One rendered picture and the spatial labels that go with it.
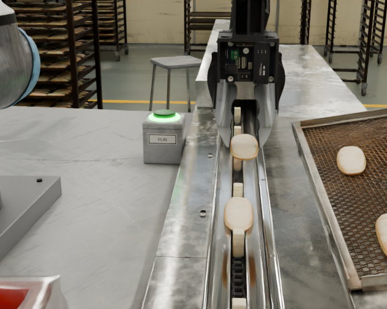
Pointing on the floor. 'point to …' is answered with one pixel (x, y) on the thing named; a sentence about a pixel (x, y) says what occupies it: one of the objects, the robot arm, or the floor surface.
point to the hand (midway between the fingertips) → (244, 135)
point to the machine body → (313, 86)
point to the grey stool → (172, 62)
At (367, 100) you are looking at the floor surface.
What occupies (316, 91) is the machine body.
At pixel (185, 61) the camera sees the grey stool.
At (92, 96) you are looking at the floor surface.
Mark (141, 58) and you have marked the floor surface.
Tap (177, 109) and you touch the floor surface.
